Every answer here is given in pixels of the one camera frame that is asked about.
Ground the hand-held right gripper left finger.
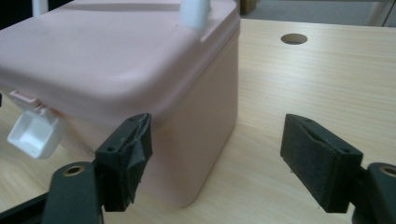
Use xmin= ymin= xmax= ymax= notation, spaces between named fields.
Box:
xmin=92 ymin=112 xmax=154 ymax=213

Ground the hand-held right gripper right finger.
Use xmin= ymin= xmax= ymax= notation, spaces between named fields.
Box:
xmin=279 ymin=113 xmax=365 ymax=215

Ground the pink plastic storage box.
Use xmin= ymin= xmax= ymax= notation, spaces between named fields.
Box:
xmin=0 ymin=0 xmax=242 ymax=209

